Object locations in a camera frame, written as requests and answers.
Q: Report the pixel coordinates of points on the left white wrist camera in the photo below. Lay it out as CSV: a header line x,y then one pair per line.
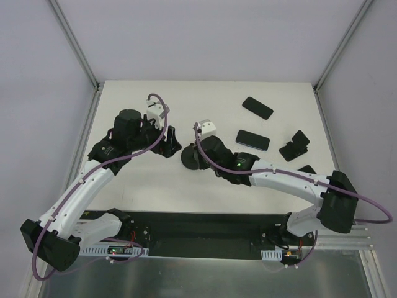
x,y
155,111

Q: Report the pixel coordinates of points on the white cable duct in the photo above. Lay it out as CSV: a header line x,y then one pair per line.
x,y
113,251
280,254

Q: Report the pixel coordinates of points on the right white cable duct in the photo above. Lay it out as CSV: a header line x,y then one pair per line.
x,y
280,254

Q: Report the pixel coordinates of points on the black round-base phone stand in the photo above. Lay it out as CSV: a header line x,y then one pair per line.
x,y
191,157

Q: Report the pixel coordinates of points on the black phone blue edge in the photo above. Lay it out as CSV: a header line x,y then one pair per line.
x,y
252,140

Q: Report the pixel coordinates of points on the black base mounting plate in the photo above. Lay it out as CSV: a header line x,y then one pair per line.
x,y
214,236

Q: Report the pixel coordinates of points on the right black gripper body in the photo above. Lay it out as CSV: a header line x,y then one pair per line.
x,y
196,156

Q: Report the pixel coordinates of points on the black folding phone stand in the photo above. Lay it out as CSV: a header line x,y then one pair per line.
x,y
296,147

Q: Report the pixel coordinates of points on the black phone teal edge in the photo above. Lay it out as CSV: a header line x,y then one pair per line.
x,y
307,169

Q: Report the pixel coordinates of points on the left white cable duct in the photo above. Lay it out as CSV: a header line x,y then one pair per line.
x,y
113,251

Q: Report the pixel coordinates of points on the aluminium frame post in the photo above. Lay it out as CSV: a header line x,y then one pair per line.
x,y
67,30
343,43

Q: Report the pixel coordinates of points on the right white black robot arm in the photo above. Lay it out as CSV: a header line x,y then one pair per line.
x,y
332,198

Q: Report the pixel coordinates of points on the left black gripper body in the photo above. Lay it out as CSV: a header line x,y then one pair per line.
x,y
164,144

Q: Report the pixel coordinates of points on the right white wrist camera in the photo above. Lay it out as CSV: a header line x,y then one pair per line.
x,y
205,129

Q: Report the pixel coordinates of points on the black phone far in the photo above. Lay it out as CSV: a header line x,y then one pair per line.
x,y
257,108

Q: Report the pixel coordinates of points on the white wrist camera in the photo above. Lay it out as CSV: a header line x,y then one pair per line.
x,y
155,111
205,129

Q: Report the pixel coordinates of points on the right aluminium frame post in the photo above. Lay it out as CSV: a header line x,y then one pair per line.
x,y
343,43

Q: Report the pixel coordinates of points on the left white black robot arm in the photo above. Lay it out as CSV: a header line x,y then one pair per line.
x,y
56,237

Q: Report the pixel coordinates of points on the left aluminium frame post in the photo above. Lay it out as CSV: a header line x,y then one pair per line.
x,y
67,30

